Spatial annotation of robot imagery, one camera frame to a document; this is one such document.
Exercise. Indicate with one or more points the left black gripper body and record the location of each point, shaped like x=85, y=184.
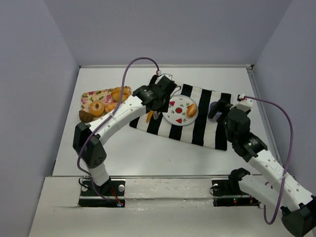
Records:
x=155, y=106

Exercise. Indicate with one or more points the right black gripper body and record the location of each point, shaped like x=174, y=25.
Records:
x=217, y=108

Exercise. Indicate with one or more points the glossy oval bun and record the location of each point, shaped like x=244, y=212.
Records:
x=192, y=110

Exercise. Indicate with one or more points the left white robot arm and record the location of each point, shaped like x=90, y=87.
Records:
x=89, y=138

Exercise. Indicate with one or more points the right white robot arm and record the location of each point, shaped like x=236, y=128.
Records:
x=283, y=192

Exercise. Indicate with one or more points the large twisted bread roll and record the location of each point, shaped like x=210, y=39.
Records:
x=121, y=94

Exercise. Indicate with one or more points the dark brown chocolate bread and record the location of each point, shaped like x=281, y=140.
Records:
x=85, y=117

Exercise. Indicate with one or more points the watermelon pattern plate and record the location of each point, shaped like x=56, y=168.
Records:
x=177, y=108

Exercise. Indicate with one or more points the small round bun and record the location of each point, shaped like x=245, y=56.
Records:
x=110, y=106

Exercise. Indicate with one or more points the floral serving tray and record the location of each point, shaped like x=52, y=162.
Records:
x=101, y=95

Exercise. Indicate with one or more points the sugared bagel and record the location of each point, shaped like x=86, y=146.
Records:
x=96, y=108

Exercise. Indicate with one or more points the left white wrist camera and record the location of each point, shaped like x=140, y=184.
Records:
x=161, y=75

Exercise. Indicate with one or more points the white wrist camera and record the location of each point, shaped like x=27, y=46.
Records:
x=161, y=75
x=245, y=104

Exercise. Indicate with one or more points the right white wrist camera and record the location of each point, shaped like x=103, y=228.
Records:
x=245, y=104

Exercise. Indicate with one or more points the metal table rail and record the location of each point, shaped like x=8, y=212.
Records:
x=167, y=66

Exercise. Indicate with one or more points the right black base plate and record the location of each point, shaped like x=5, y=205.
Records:
x=226, y=193

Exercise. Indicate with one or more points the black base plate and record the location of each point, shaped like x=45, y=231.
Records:
x=226, y=193
x=112, y=195

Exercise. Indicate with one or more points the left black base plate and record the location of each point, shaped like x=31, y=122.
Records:
x=112, y=195

